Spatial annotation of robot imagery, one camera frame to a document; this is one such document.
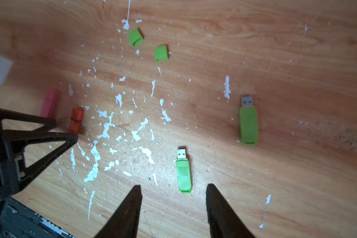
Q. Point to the pink usb drive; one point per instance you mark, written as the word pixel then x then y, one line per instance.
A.
pixel 49 104

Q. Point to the green usb cap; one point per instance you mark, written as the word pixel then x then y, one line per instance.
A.
pixel 135 37
pixel 161 53

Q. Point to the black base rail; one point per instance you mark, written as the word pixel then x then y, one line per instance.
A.
pixel 19 221

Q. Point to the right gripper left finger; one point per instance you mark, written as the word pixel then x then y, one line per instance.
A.
pixel 124 222

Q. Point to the red usb drive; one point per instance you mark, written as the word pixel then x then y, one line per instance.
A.
pixel 76 118

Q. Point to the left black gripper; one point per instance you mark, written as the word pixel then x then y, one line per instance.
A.
pixel 14 174

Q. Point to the green usb drive front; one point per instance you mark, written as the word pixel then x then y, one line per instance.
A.
pixel 183 171

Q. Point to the green usb drive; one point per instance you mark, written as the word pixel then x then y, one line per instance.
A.
pixel 183 171
pixel 248 122

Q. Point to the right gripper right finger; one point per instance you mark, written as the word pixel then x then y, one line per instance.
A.
pixel 223 221

